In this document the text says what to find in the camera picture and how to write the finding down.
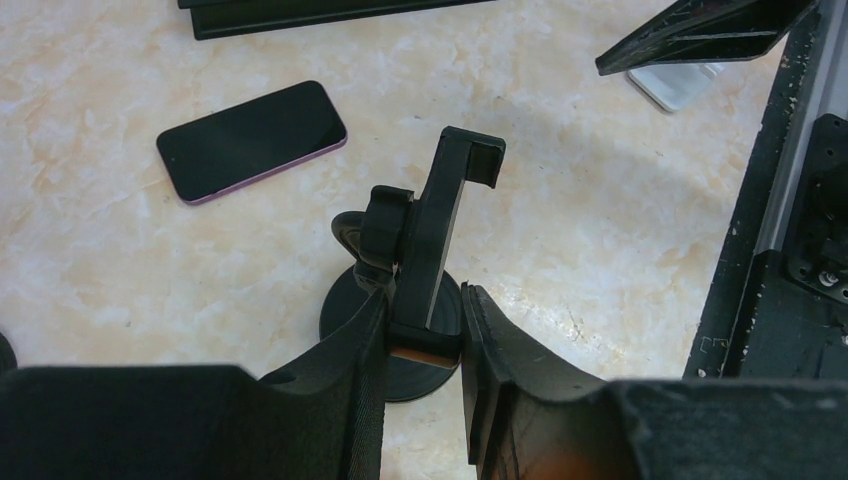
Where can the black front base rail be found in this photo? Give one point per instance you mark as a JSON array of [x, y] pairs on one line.
[[777, 305]]

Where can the black phone stand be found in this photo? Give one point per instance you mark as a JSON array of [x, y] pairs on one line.
[[400, 244], [8, 359]]

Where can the white plastic phone holder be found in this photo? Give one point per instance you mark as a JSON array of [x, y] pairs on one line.
[[674, 86]]

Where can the black grey chessboard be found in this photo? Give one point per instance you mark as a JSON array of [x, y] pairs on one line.
[[213, 19]]

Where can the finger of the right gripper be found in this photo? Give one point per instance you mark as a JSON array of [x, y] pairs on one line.
[[705, 31]]

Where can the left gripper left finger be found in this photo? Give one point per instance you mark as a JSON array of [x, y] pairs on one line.
[[320, 416]]

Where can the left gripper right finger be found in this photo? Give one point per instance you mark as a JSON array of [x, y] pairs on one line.
[[530, 414]]

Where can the black phone with purple edge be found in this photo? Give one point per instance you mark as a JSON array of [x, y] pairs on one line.
[[227, 150]]

